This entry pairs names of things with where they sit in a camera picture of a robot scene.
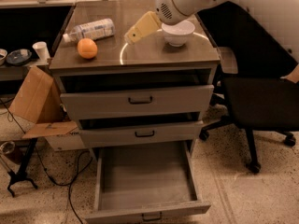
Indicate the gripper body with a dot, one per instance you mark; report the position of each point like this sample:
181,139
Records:
173,9

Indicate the clear plastic water bottle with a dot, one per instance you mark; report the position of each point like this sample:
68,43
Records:
93,30

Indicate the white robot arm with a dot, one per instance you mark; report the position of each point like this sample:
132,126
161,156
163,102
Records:
249,3

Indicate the grey drawer cabinet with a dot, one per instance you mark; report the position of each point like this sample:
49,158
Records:
148,64

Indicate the top grey drawer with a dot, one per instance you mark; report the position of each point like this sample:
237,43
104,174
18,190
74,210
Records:
133,103

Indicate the grey drawer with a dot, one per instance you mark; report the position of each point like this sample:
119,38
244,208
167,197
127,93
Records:
145,183
133,103
144,134

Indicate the middle grey drawer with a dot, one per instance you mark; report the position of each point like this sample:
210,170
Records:
144,134

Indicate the bottom grey drawer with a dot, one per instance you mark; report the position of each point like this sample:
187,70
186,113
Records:
145,183

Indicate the white ceramic bowl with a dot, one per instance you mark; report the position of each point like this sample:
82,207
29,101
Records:
177,35

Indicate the orange fruit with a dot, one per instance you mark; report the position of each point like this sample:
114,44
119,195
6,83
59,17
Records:
87,48

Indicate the white paper cup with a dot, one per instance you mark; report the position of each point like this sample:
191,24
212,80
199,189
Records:
41,50

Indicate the black office chair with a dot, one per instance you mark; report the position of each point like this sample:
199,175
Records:
258,97

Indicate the brown cardboard box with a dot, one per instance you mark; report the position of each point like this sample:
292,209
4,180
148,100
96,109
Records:
38,101

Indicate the dark blue plate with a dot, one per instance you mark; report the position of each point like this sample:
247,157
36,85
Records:
19,57

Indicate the small white bowl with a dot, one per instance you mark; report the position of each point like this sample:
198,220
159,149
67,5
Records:
3,55

